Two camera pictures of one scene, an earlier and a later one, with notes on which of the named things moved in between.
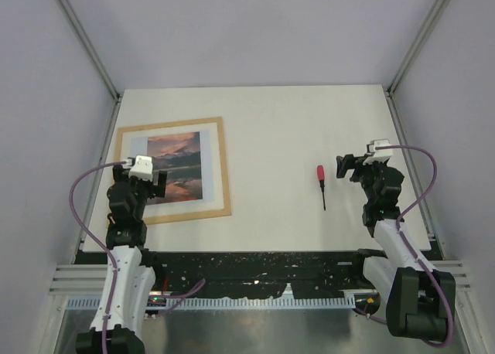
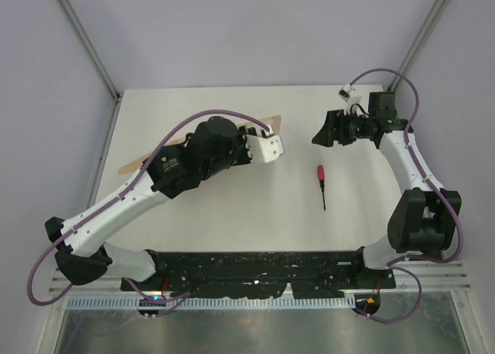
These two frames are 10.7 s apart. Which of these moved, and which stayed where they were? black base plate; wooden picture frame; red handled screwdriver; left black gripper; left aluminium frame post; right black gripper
Moved: left black gripper; right black gripper; wooden picture frame
Stayed: red handled screwdriver; left aluminium frame post; black base plate
